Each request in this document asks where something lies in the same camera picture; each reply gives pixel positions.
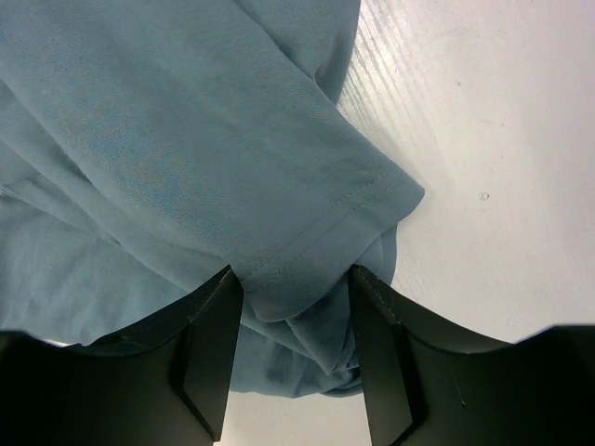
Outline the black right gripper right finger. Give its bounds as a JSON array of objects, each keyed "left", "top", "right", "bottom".
[{"left": 349, "top": 266, "right": 594, "bottom": 445}]

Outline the grey-blue t shirt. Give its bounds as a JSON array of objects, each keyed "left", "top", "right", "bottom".
[{"left": 1, "top": 1, "right": 424, "bottom": 398}]

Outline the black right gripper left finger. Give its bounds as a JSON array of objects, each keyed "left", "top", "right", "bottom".
[{"left": 1, "top": 268, "right": 243, "bottom": 445}]

